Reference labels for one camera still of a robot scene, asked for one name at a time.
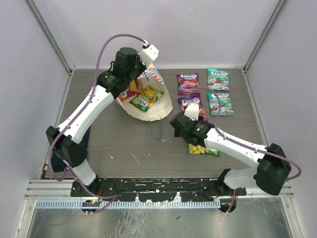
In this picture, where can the blue checkered paper bag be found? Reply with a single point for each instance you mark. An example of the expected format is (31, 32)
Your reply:
(161, 108)

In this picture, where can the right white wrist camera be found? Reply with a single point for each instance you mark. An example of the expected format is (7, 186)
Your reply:
(192, 111)

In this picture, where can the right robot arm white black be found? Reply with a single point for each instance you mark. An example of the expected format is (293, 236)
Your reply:
(267, 169)

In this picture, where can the white slotted cable duct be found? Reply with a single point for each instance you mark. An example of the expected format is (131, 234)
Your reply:
(79, 203)

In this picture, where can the dark navy cloth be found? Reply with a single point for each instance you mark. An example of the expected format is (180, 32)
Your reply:
(67, 152)

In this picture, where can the teal white snack packet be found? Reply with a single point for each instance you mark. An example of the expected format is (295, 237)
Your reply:
(220, 102)

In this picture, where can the teal mint candy packet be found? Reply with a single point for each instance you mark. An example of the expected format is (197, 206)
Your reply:
(218, 80)

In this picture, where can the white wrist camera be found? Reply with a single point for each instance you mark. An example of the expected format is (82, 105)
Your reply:
(192, 111)
(148, 55)

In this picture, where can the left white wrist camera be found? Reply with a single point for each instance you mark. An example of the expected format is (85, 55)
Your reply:
(148, 55)

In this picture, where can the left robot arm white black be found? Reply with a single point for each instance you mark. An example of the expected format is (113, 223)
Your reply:
(126, 68)

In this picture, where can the green snack packet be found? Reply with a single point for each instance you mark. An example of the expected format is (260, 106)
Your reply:
(191, 149)
(146, 98)

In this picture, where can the purple snack packet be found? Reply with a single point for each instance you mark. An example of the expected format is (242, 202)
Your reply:
(187, 83)
(195, 98)

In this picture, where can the orange snack packet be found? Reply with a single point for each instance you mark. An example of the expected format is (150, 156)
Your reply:
(133, 89)

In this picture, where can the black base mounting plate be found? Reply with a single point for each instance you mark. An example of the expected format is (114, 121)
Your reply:
(161, 189)

